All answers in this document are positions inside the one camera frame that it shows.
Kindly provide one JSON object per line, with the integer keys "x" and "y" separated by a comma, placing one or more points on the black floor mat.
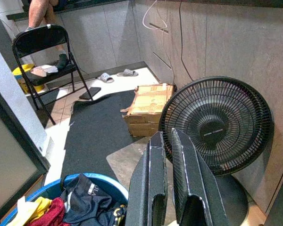
{"x": 96, "y": 131}

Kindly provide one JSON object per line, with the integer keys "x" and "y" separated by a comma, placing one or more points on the blue laundry basket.
{"x": 118, "y": 190}

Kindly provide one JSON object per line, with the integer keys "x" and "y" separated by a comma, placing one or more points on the yellow bucket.
{"x": 26, "y": 68}

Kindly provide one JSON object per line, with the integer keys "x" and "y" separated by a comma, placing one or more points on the brown cardboard box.
{"x": 146, "y": 106}

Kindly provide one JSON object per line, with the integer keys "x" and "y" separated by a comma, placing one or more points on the person with bare legs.
{"x": 37, "y": 11}

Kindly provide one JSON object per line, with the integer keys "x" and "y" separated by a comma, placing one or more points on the white folded cloth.
{"x": 50, "y": 69}

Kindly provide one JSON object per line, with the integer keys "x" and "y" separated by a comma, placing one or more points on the black folding chair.
{"x": 40, "y": 38}

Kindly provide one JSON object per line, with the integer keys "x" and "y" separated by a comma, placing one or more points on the grey slipper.
{"x": 127, "y": 73}
{"x": 106, "y": 77}

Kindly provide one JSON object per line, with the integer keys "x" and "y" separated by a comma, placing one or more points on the black framed frosted glass door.
{"x": 9, "y": 153}

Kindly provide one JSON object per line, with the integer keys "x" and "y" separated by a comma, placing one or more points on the black countertop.
{"x": 85, "y": 5}

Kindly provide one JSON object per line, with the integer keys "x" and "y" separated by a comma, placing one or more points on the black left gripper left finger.
{"x": 146, "y": 188}

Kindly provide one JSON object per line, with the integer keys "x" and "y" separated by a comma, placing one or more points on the black floor fan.
{"x": 213, "y": 133}

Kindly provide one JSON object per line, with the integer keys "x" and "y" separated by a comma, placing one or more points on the red mesh garment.
{"x": 54, "y": 212}

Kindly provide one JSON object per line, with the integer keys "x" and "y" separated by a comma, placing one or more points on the yellow garment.
{"x": 43, "y": 203}

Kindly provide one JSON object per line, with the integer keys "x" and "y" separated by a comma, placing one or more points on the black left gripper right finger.
{"x": 193, "y": 179}

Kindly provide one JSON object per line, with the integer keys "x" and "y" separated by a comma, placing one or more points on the cream white garment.
{"x": 23, "y": 209}

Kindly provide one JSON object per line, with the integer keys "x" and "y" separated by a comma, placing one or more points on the navy blue garment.
{"x": 85, "y": 202}

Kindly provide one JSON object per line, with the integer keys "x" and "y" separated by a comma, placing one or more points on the pink folded cloth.
{"x": 37, "y": 71}

